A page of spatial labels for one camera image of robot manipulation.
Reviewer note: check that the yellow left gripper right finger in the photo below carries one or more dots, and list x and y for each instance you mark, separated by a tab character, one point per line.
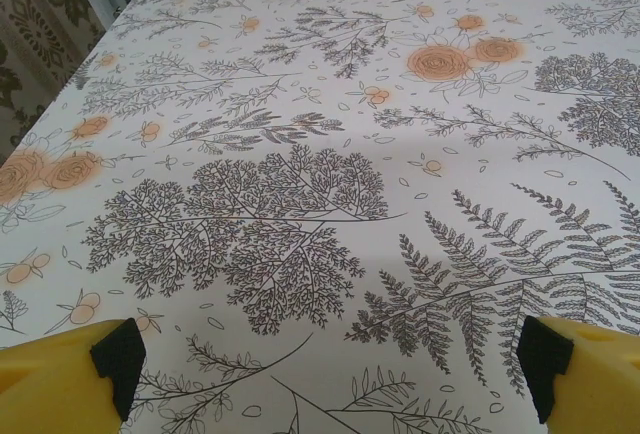
600	384

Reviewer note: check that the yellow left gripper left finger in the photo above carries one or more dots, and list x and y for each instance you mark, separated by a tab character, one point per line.
45	384

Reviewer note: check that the floral table cover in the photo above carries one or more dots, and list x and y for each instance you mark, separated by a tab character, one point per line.
320	164

